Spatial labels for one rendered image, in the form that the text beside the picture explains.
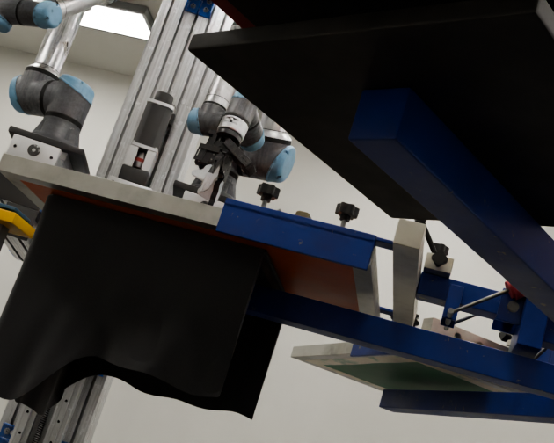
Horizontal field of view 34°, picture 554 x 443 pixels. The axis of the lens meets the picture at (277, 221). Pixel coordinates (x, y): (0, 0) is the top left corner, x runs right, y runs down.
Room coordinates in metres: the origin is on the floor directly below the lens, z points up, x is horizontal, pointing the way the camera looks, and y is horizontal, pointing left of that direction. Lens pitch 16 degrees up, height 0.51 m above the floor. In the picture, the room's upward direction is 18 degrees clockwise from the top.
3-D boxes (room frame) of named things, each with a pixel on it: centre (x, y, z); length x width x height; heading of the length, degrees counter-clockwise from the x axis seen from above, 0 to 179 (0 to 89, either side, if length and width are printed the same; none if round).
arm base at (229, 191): (2.61, 0.21, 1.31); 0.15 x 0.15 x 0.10
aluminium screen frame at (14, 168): (1.99, 0.13, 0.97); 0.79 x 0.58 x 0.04; 78
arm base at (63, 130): (2.59, 0.70, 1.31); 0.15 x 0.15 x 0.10
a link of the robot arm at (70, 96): (2.59, 0.71, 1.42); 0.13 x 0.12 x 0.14; 66
